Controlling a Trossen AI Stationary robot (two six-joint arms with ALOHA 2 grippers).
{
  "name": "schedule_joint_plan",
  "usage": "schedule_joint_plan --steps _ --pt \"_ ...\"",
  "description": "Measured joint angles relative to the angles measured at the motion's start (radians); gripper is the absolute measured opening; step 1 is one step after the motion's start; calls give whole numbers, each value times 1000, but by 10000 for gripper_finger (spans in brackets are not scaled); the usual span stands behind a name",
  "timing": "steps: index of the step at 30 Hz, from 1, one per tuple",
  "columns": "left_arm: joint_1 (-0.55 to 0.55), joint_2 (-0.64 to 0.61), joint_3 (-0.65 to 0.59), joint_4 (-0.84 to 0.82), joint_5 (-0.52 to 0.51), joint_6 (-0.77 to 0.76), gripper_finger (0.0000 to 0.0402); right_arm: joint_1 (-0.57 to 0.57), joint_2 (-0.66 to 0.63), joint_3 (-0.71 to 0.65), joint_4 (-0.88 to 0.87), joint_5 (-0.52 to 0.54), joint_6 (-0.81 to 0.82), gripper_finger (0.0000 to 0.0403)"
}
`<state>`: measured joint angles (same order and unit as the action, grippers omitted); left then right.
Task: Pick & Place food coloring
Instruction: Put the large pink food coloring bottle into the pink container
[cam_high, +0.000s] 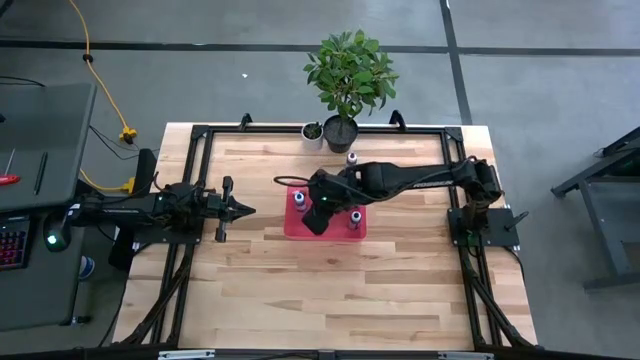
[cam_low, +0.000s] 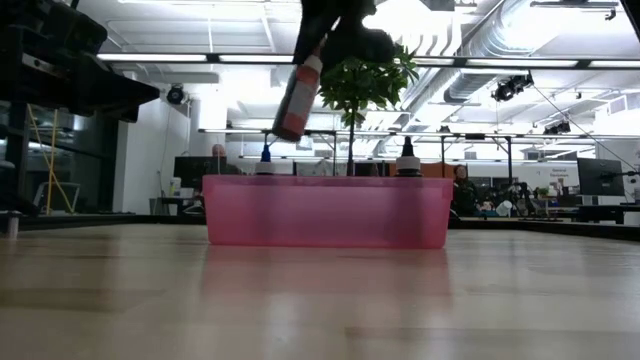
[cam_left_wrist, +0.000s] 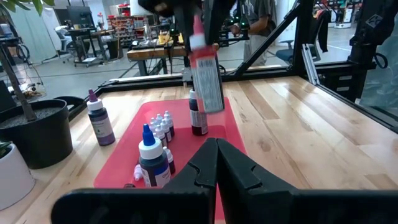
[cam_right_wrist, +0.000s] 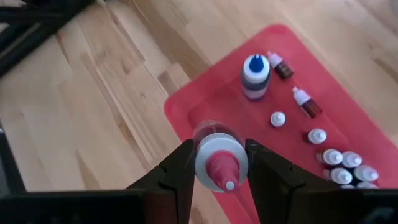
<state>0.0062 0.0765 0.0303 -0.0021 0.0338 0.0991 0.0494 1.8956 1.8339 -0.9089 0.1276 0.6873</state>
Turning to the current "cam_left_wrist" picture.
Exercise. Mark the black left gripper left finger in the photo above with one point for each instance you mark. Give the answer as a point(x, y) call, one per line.
point(140, 208)

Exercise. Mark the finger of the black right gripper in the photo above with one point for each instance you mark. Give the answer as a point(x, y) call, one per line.
point(214, 21)
point(185, 25)

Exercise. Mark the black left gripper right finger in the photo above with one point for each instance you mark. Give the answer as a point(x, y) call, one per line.
point(295, 208)

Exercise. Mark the small white-capped dropper bottle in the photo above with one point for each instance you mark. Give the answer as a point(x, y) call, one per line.
point(167, 114)
point(160, 132)
point(172, 128)
point(137, 173)
point(168, 135)
point(159, 118)
point(152, 122)
point(170, 163)

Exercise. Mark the blue-capped food coloring bottle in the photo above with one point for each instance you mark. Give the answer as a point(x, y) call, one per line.
point(154, 168)

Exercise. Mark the red-capped food coloring bottle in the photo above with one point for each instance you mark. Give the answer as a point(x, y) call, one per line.
point(206, 77)

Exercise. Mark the black-capped food coloring bottle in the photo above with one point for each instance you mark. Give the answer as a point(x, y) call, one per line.
point(199, 124)

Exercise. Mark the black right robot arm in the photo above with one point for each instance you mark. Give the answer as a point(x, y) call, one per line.
point(362, 53)

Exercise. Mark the purple-capped food coloring bottle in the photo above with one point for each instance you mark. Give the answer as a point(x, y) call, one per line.
point(101, 127)

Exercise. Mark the yellow object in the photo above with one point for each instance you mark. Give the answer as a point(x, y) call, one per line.
point(164, 38)

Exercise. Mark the shelf with red bins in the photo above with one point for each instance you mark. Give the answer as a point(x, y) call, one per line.
point(124, 28)

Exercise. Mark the person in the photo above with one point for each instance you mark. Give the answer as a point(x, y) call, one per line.
point(258, 18)

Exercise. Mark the wooden workbench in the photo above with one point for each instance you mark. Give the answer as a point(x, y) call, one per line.
point(149, 53)

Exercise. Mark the pink translucent plastic bin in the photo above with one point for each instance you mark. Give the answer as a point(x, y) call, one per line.
point(124, 161)

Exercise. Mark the black trash bin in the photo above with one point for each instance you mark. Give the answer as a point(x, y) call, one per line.
point(113, 49)

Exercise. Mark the black equipment cart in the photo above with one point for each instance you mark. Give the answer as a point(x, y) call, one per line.
point(84, 31)

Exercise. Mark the black computer monitor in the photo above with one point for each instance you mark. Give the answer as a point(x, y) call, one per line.
point(79, 15)

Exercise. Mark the blue office chair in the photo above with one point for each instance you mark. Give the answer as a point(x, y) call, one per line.
point(284, 54)

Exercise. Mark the white office chair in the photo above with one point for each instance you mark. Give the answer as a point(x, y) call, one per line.
point(63, 34)

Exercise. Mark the white fabric screen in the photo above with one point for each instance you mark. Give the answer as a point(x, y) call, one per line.
point(34, 34)

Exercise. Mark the green tree in black pot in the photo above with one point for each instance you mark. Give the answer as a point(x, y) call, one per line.
point(37, 137)

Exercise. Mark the small plant in white pot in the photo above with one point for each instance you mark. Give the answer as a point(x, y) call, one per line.
point(15, 180)

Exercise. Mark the black aluminium rig frame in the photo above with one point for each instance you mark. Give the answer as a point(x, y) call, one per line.
point(304, 31)

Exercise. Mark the silver aluminium bracket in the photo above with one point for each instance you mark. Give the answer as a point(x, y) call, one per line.
point(311, 65)

